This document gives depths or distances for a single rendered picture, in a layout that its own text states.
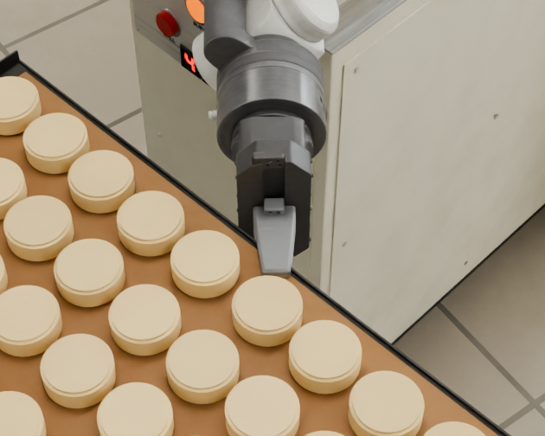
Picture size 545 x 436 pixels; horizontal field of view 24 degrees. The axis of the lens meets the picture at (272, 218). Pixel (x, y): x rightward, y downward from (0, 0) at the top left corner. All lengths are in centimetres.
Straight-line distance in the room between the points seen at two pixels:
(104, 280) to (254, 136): 16
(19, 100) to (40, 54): 151
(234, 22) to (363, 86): 39
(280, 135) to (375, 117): 51
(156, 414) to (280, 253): 16
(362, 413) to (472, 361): 124
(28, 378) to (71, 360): 4
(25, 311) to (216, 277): 14
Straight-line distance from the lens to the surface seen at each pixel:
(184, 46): 145
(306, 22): 104
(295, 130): 95
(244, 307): 88
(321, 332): 87
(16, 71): 108
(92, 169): 97
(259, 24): 104
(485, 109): 171
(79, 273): 91
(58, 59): 252
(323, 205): 149
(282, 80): 99
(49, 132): 100
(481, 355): 209
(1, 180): 97
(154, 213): 94
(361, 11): 132
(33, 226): 94
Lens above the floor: 175
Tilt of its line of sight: 52 degrees down
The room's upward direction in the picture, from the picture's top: straight up
